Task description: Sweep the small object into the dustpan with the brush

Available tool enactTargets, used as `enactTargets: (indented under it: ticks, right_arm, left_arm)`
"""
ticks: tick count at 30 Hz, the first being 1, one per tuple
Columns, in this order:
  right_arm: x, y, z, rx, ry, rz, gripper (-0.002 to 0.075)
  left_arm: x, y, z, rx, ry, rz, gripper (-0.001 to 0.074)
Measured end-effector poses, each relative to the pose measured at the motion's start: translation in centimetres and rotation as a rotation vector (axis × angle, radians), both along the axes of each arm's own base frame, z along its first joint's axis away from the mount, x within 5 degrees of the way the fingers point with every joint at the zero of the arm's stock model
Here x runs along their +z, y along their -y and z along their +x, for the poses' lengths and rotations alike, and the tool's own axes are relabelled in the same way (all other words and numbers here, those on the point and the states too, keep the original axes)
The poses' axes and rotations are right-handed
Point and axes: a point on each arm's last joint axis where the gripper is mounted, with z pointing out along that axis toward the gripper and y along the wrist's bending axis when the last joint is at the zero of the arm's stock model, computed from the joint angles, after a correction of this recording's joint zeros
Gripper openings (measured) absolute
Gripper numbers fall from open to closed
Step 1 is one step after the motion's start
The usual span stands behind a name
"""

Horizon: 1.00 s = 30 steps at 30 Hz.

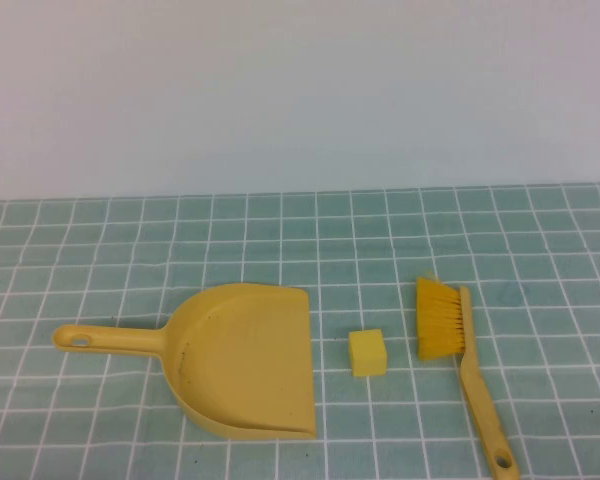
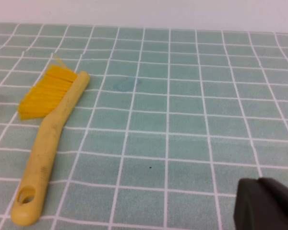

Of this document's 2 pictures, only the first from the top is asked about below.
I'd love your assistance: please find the yellow plastic dustpan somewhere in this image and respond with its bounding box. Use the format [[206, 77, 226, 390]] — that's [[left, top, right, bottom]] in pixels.
[[52, 283, 318, 441]]

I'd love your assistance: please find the yellow hand brush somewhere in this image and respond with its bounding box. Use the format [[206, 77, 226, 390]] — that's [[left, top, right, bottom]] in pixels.
[[415, 276, 520, 478]]

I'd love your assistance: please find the yellow foam cube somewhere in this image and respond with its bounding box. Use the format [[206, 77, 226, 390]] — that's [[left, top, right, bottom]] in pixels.
[[348, 328, 389, 379]]

